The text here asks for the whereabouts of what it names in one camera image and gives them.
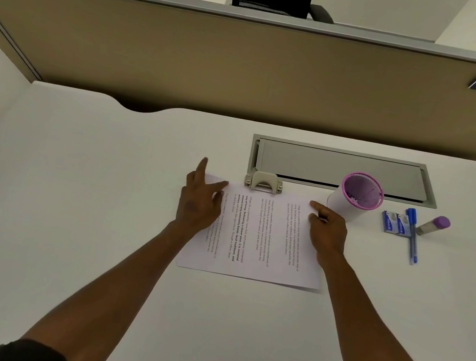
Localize person's right hand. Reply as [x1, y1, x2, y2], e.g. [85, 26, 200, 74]
[299, 200, 354, 269]

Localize person's left hand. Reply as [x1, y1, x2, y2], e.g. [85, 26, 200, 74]
[173, 154, 234, 235]

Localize blue white staple box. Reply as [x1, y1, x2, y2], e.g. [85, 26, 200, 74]
[378, 210, 402, 235]
[392, 213, 414, 238]

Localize printed white paper sheets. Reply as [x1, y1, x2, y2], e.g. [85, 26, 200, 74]
[174, 171, 337, 293]

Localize beige hole punch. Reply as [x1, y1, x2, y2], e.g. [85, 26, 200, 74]
[242, 168, 287, 196]

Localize blue pen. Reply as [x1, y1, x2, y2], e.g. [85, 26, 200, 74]
[396, 207, 427, 267]

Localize purple capped glue stick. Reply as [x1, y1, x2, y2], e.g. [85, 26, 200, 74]
[414, 211, 452, 241]

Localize person's right forearm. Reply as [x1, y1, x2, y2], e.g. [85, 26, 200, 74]
[303, 249, 476, 361]

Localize person's left forearm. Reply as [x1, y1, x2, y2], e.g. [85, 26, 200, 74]
[0, 194, 204, 361]

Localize white desk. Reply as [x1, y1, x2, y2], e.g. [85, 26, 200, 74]
[0, 75, 476, 361]

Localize person's black shirt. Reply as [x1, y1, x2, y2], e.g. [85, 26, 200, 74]
[0, 334, 79, 361]

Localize white cup with purple rim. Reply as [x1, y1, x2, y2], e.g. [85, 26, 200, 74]
[323, 167, 388, 228]

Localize wide beige partition panel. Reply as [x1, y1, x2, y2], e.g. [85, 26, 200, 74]
[0, 0, 476, 169]

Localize grey desk cable tray lid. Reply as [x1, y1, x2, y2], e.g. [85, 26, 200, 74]
[246, 133, 445, 210]

